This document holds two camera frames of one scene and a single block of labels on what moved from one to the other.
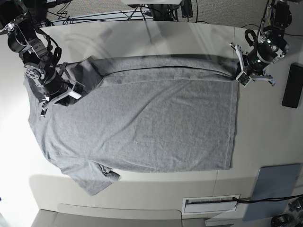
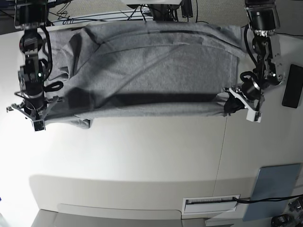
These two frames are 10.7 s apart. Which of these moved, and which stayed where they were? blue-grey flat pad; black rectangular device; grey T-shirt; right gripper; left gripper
Moved: right gripper; left gripper; grey T-shirt
Stayed: black rectangular device; blue-grey flat pad
